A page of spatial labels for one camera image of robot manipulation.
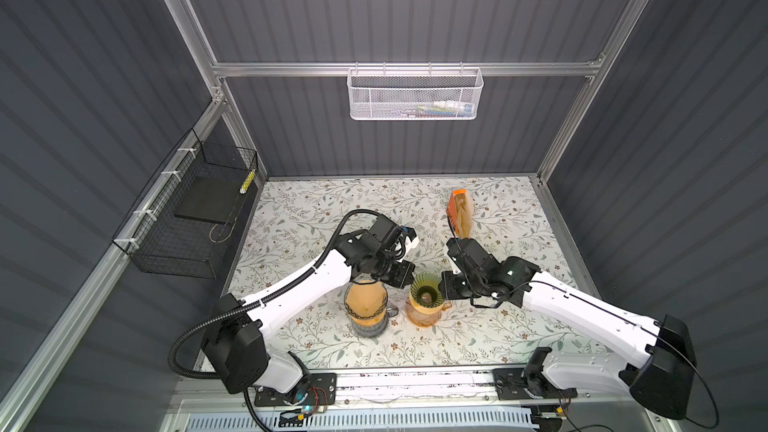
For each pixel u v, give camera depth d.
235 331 0.41
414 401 0.73
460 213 0.97
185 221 0.73
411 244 0.71
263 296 0.44
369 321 0.74
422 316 0.85
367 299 0.77
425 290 0.82
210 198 0.77
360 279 0.64
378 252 0.60
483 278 0.57
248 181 0.83
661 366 0.38
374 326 0.78
